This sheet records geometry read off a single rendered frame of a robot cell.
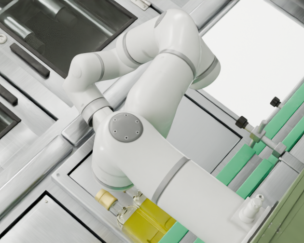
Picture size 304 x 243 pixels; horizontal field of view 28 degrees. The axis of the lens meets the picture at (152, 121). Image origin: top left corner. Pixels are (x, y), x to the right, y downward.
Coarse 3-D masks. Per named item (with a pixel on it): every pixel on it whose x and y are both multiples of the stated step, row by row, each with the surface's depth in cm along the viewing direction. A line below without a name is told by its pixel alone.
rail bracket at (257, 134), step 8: (240, 120) 137; (264, 120) 132; (240, 128) 138; (248, 128) 137; (256, 128) 136; (256, 136) 136; (264, 136) 136; (272, 144) 135; (280, 144) 135; (272, 152) 136; (280, 152) 134
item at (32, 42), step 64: (0, 0) 188; (64, 0) 191; (128, 0) 193; (192, 0) 193; (0, 64) 175; (64, 64) 179; (0, 128) 167; (64, 128) 165; (0, 192) 154; (64, 192) 158
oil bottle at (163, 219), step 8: (136, 200) 140; (144, 200) 140; (144, 208) 139; (152, 208) 139; (160, 208) 139; (152, 216) 138; (160, 216) 138; (168, 216) 138; (160, 224) 138; (168, 224) 137
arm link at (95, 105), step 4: (96, 100) 150; (100, 100) 151; (104, 100) 152; (92, 104) 150; (96, 104) 150; (100, 104) 150; (104, 104) 151; (108, 104) 152; (84, 108) 151; (88, 108) 150; (92, 108) 150; (96, 108) 149; (84, 112) 151; (88, 112) 150; (92, 112) 149; (84, 116) 151; (88, 116) 150
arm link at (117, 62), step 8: (120, 40) 138; (120, 48) 138; (104, 56) 151; (112, 56) 152; (120, 56) 139; (128, 56) 137; (104, 64) 150; (112, 64) 152; (120, 64) 153; (128, 64) 139; (136, 64) 139; (104, 72) 150; (112, 72) 152; (120, 72) 154; (128, 72) 153; (104, 80) 153
